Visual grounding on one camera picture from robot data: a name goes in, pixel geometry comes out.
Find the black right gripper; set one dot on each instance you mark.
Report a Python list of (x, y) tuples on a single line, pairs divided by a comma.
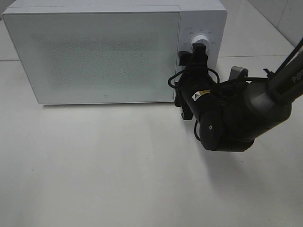
[(197, 78)]

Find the white power knob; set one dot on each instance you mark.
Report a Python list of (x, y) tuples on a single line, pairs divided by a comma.
[(201, 39)]

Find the white microwave door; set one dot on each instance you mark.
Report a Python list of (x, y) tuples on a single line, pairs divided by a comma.
[(95, 58)]

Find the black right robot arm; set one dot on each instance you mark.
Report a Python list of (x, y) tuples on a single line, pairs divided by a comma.
[(230, 115)]

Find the white microwave oven body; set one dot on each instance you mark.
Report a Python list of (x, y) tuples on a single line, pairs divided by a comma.
[(195, 16)]

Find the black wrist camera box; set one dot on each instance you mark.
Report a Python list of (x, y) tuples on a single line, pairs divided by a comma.
[(238, 73)]

